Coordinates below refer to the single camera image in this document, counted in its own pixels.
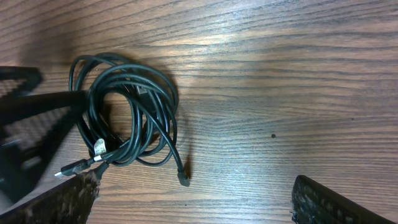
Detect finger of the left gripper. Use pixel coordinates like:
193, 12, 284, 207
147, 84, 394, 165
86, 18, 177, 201
1, 66, 42, 96
1, 91, 88, 187

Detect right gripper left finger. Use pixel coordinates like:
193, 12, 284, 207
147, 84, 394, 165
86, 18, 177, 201
1, 162, 109, 224

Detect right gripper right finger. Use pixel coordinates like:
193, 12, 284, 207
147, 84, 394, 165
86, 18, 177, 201
292, 175, 394, 224

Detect black usb cable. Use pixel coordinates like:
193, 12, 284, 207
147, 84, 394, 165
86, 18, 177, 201
54, 52, 191, 187

